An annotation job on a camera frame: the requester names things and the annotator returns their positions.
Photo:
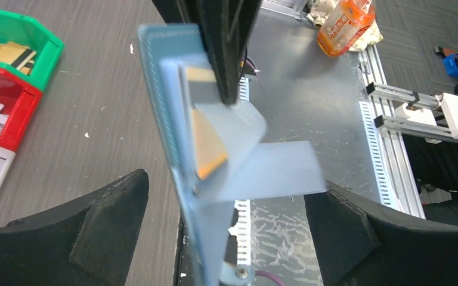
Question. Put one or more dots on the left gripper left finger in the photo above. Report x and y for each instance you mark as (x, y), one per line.
(89, 240)

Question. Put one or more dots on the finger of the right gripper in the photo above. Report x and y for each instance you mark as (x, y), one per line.
(225, 27)

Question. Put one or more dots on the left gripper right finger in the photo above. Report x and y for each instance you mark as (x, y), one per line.
(361, 242)

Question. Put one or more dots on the blue leather card holder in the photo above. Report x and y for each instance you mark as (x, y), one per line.
(253, 170)

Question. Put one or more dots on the gold cards in green bin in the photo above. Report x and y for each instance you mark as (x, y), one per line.
(18, 56)

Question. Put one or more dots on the orange drink bottle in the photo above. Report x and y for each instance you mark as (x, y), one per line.
(345, 25)

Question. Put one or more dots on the red plastic bin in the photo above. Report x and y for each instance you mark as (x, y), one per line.
(20, 100)

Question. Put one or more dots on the green plastic bin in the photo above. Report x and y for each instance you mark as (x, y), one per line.
(27, 31)

